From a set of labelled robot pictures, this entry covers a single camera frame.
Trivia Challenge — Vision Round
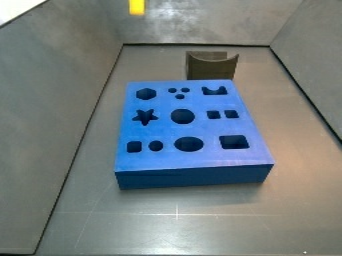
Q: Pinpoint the yellow arch block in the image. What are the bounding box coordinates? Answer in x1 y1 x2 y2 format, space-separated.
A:
128 0 146 16

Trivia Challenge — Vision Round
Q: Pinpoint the black curved holder stand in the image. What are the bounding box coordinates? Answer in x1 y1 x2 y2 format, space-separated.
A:
186 51 239 80

